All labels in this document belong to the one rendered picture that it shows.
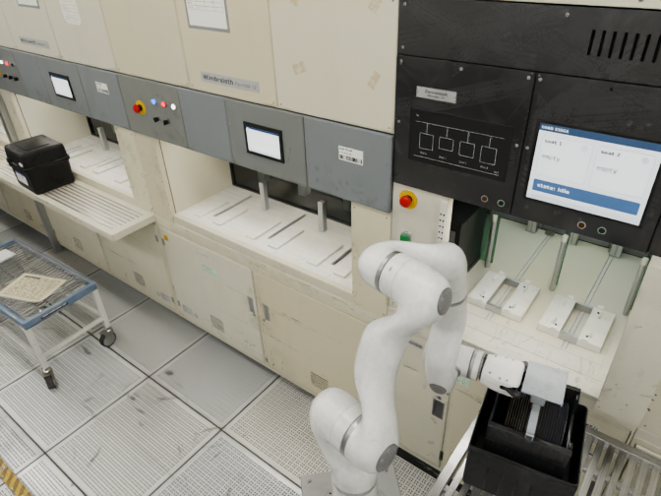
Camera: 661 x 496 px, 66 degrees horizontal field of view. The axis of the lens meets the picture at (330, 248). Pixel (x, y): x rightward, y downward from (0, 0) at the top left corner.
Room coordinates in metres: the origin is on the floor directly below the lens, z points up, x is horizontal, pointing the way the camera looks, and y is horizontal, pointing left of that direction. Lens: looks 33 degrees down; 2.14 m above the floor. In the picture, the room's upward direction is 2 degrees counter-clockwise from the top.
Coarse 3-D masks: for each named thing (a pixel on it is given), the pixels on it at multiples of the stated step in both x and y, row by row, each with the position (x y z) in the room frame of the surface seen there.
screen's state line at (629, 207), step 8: (536, 184) 1.22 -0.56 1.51; (544, 184) 1.21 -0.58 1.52; (552, 184) 1.20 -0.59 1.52; (560, 184) 1.19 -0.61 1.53; (544, 192) 1.21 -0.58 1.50; (552, 192) 1.20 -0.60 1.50; (560, 192) 1.18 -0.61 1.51; (568, 192) 1.17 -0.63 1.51; (576, 192) 1.16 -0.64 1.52; (584, 192) 1.15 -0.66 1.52; (592, 192) 1.14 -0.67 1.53; (576, 200) 1.16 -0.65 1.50; (584, 200) 1.14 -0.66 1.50; (592, 200) 1.13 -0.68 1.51; (600, 200) 1.12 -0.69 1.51; (608, 200) 1.11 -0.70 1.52; (616, 200) 1.10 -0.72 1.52; (624, 200) 1.09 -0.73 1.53; (608, 208) 1.11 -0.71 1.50; (616, 208) 1.10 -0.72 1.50; (624, 208) 1.09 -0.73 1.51; (632, 208) 1.08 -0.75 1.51
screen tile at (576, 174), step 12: (552, 144) 1.21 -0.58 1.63; (564, 144) 1.20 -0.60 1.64; (576, 144) 1.18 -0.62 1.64; (588, 144) 1.16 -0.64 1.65; (576, 156) 1.17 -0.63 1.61; (588, 156) 1.16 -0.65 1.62; (540, 168) 1.22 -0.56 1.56; (552, 168) 1.20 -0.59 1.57; (564, 168) 1.19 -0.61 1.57; (576, 168) 1.17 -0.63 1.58; (564, 180) 1.18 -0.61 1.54; (576, 180) 1.16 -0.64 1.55
